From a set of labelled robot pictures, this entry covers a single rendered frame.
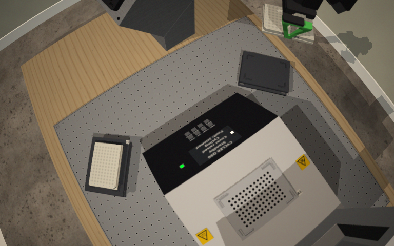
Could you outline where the cream well plate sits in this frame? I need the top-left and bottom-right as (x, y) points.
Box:
(261, 3), (314, 45)

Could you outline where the white well pcr plate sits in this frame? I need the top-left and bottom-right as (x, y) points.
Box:
(89, 142), (123, 190)

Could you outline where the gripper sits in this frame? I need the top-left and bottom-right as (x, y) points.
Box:
(282, 0), (317, 39)

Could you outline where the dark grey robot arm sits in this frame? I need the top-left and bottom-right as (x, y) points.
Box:
(102, 0), (357, 14)

